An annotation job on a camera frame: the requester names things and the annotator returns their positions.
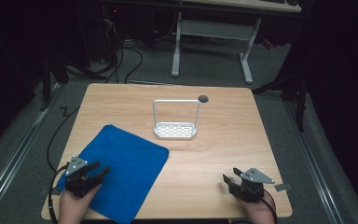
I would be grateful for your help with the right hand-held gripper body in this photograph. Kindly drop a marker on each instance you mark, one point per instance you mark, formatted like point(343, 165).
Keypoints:
point(250, 185)

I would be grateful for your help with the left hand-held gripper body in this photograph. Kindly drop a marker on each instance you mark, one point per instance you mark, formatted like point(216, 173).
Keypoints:
point(76, 180)

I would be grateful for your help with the blue cloth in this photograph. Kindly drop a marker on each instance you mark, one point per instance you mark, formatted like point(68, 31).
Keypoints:
point(118, 172)

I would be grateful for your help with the person's right hand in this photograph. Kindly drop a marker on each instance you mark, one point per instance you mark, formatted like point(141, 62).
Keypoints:
point(258, 210)

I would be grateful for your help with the grey tape piece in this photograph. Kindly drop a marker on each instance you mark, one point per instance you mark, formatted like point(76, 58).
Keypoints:
point(283, 187)

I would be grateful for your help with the black metal stand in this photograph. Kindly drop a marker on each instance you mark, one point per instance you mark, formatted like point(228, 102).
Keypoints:
point(295, 93)
point(48, 81)

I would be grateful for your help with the metal floor rail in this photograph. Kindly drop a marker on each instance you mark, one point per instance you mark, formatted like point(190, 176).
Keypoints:
point(11, 163)
point(313, 161)

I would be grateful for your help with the white frame desk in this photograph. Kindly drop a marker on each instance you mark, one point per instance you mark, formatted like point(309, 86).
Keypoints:
point(217, 31)

